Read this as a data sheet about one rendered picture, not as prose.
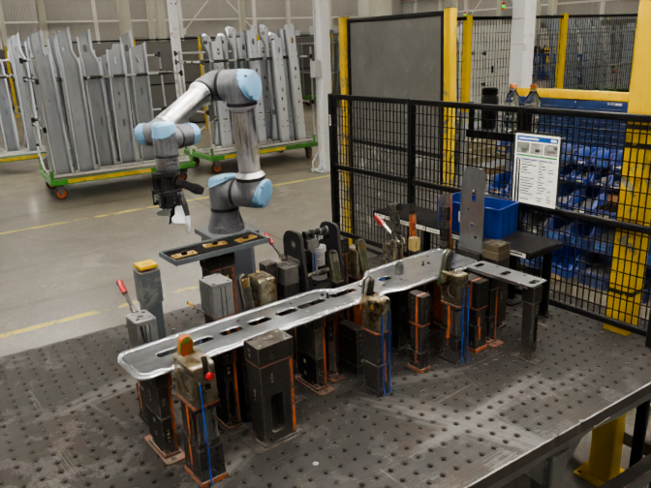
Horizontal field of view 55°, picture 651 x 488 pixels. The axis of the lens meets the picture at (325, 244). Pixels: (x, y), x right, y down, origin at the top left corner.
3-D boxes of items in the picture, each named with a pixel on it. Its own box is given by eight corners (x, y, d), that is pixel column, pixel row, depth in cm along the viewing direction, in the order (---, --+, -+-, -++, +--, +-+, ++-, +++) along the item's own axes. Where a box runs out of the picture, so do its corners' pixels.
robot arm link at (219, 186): (220, 201, 266) (217, 169, 262) (247, 203, 261) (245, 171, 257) (203, 208, 256) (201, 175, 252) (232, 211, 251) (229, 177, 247)
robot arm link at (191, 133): (174, 121, 215) (154, 125, 205) (201, 121, 210) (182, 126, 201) (176, 143, 217) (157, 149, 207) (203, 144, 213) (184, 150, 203)
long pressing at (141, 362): (142, 387, 164) (141, 382, 164) (111, 356, 181) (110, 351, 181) (481, 262, 244) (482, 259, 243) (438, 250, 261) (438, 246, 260)
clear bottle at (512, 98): (512, 132, 268) (514, 84, 262) (500, 131, 273) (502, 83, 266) (521, 131, 271) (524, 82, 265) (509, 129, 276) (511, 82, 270)
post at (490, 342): (494, 348, 238) (497, 277, 229) (471, 338, 246) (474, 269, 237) (504, 343, 241) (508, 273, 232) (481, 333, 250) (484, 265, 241)
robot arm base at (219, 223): (201, 228, 264) (200, 205, 261) (234, 222, 272) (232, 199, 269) (217, 236, 252) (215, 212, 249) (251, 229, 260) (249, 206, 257)
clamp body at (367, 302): (378, 402, 206) (377, 304, 195) (354, 386, 215) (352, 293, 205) (398, 391, 211) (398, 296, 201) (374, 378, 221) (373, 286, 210)
